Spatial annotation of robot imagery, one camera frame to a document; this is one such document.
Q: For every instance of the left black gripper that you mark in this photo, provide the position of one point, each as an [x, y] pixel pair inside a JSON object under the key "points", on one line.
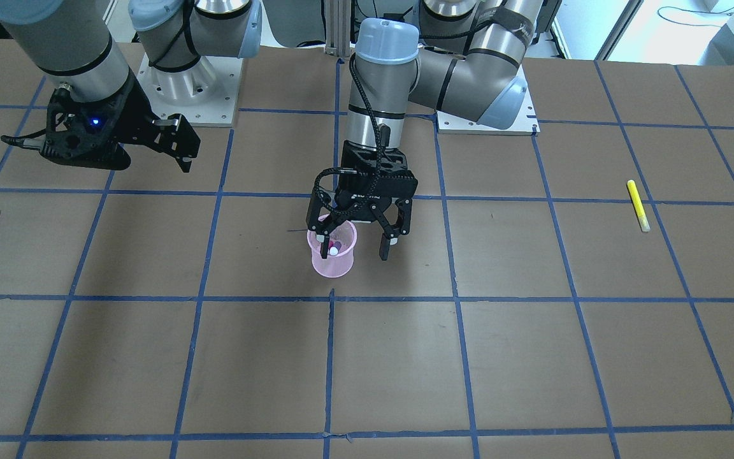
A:
{"points": [[385, 190]]}

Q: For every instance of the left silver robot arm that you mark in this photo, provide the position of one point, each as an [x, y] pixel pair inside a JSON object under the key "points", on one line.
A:
{"points": [[458, 57]]}

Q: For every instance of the pink mesh cup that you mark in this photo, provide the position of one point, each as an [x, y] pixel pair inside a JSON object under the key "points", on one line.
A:
{"points": [[335, 266]]}

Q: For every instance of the yellow marker pen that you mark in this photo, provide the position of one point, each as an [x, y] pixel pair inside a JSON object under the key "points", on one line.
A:
{"points": [[638, 206]]}

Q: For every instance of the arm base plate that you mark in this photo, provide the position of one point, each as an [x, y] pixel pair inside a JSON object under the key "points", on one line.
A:
{"points": [[520, 124], [220, 89]]}

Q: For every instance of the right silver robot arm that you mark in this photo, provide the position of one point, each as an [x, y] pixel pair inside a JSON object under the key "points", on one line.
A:
{"points": [[70, 42]]}

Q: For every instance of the aluminium frame post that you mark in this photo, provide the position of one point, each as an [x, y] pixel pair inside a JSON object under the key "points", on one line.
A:
{"points": [[337, 25]]}

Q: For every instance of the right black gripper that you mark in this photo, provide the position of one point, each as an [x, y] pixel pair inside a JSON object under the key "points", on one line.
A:
{"points": [[130, 119]]}

